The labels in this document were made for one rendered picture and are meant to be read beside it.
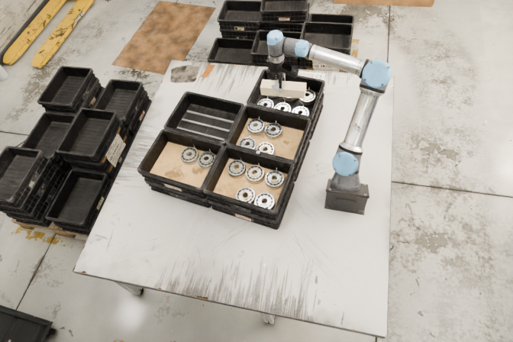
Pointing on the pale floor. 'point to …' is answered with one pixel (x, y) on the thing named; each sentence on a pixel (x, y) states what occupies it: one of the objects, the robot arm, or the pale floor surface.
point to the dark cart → (23, 327)
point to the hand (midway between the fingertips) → (282, 87)
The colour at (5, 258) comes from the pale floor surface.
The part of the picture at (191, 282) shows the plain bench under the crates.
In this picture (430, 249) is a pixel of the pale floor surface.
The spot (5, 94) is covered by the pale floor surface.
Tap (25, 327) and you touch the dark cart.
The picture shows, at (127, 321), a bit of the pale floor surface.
